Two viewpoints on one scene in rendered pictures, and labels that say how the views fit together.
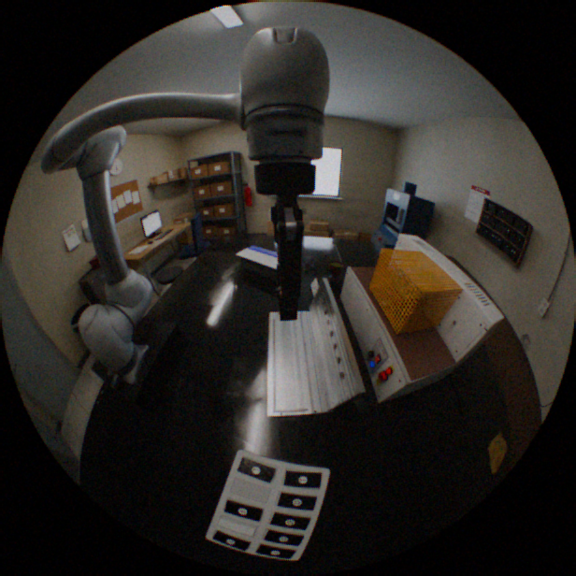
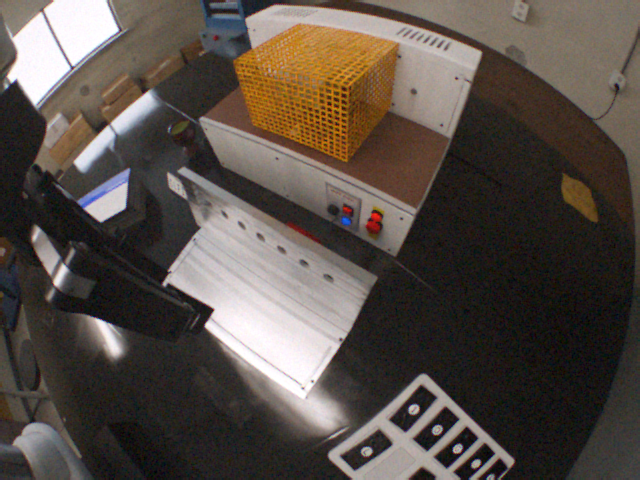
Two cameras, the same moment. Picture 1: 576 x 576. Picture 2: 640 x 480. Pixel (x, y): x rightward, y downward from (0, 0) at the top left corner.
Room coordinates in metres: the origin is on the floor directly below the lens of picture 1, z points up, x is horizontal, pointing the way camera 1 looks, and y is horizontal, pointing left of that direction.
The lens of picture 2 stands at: (0.08, -0.05, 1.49)
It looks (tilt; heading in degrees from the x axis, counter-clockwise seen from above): 65 degrees down; 313
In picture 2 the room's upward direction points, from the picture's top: 8 degrees counter-clockwise
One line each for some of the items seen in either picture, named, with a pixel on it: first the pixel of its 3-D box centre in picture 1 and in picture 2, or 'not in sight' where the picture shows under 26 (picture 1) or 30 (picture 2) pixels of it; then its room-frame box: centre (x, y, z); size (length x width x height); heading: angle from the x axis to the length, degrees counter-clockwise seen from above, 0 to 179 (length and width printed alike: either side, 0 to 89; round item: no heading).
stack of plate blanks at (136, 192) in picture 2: (268, 263); (94, 217); (0.92, 0.12, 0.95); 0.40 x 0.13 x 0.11; 56
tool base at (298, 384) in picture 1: (295, 354); (245, 301); (0.31, -0.03, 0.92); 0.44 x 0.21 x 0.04; 3
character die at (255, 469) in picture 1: (256, 469); (366, 450); (-0.09, 0.09, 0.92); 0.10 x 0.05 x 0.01; 73
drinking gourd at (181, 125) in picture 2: (335, 271); (185, 137); (0.82, -0.28, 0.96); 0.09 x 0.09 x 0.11
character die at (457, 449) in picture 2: (290, 522); (456, 448); (-0.27, -0.01, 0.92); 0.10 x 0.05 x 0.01; 75
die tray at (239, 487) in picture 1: (266, 515); (433, 467); (-0.26, 0.06, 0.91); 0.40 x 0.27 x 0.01; 167
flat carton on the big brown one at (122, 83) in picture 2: (319, 224); (116, 87); (3.52, -0.67, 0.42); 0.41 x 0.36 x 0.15; 85
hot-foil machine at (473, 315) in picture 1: (425, 324); (374, 115); (0.28, -0.50, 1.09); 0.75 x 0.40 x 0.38; 3
